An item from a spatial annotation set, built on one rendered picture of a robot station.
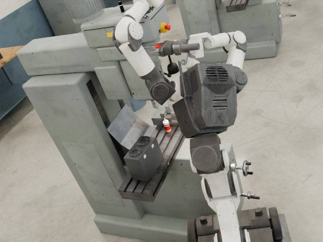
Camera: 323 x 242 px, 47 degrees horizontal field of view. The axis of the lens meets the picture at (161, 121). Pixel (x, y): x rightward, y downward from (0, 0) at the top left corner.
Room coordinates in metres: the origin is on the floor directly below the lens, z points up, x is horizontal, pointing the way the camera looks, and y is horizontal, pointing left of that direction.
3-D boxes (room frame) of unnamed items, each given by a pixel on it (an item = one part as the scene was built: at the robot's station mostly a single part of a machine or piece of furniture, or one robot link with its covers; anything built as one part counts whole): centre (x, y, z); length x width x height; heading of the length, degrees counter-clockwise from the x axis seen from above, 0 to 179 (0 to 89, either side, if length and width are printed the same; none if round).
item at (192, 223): (1.64, 0.04, 0.50); 0.20 x 0.05 x 0.20; 166
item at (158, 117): (2.32, -0.12, 1.01); 0.35 x 0.15 x 0.11; 58
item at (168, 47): (1.88, -0.19, 1.70); 0.13 x 0.12 x 0.10; 147
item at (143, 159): (1.88, 0.18, 1.06); 0.22 x 0.12 x 0.20; 140
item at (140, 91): (2.19, 0.00, 1.47); 0.21 x 0.19 x 0.32; 147
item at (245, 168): (1.92, -0.42, 0.66); 0.16 x 0.12 x 0.12; 57
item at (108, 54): (2.21, 0.03, 1.68); 0.34 x 0.24 x 0.10; 57
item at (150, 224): (2.33, 0.21, 0.10); 1.20 x 0.60 x 0.20; 57
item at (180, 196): (2.18, -0.02, 0.46); 0.81 x 0.32 x 0.60; 57
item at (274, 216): (1.51, -0.47, 0.50); 0.20 x 0.05 x 0.20; 166
